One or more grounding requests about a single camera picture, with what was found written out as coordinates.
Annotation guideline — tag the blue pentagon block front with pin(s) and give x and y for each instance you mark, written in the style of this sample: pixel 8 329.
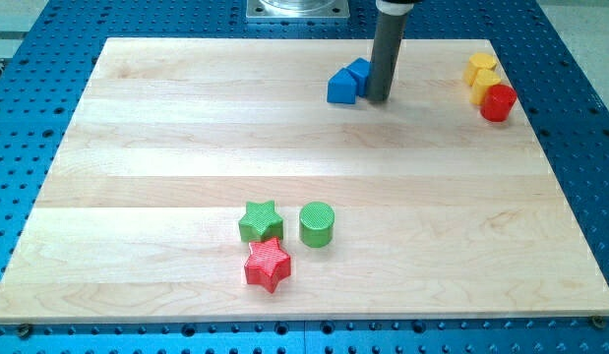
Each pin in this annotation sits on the blue pentagon block front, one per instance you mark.
pixel 342 88

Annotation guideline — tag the green cylinder block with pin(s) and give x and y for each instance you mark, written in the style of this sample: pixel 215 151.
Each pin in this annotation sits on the green cylinder block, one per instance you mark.
pixel 316 222

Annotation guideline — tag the green star block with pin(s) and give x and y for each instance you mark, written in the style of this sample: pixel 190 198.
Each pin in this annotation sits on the green star block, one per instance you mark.
pixel 260 223

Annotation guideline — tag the red star block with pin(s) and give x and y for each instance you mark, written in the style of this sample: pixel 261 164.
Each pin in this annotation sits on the red star block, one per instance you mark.
pixel 267 265

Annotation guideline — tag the wooden board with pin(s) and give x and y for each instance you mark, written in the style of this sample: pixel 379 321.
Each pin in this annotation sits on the wooden board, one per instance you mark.
pixel 438 212

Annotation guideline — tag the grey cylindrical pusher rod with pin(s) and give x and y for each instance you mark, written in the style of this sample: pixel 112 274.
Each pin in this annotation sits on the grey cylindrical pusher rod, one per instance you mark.
pixel 391 21

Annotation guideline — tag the yellow block front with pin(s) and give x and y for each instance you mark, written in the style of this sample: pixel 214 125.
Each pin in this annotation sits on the yellow block front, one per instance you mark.
pixel 483 80

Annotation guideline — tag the yellow block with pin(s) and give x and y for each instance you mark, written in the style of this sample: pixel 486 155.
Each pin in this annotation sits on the yellow block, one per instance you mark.
pixel 483 80
pixel 477 62

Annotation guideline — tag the yellow block rear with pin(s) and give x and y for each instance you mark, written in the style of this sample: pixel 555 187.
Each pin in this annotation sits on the yellow block rear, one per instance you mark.
pixel 477 62

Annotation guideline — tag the red cylinder block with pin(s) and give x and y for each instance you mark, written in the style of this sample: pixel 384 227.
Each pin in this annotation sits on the red cylinder block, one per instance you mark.
pixel 498 103

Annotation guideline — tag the blue perforated table plate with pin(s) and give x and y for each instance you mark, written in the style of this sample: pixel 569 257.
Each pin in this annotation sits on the blue perforated table plate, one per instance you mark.
pixel 556 53

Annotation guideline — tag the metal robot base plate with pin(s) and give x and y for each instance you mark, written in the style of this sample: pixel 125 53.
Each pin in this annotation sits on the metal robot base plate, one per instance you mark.
pixel 273 10

